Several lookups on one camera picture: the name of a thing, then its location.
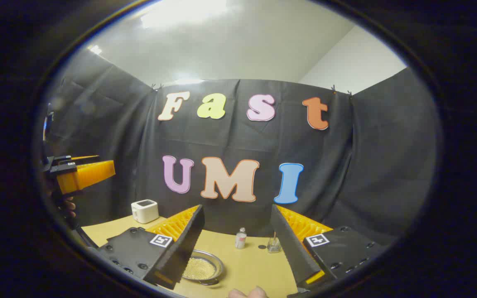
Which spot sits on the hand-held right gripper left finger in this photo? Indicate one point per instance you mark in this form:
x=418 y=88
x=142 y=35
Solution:
x=184 y=248

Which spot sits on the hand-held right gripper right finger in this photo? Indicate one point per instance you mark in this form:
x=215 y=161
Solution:
x=290 y=248

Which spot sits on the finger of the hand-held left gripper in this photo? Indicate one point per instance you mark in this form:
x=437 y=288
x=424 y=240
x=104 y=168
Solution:
x=89 y=174
x=81 y=158

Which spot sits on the stainless steel pot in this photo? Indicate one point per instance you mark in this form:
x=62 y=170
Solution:
x=218 y=265

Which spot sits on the wooden stick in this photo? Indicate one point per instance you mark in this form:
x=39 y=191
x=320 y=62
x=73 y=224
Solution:
x=274 y=238

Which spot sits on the pile of yellow soybeans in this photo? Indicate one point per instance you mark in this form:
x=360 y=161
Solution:
x=199 y=269

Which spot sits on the clear bottle with pink label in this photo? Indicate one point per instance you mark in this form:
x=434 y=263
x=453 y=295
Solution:
x=241 y=240

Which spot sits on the white toaster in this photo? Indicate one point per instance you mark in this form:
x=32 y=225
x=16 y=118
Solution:
x=145 y=211

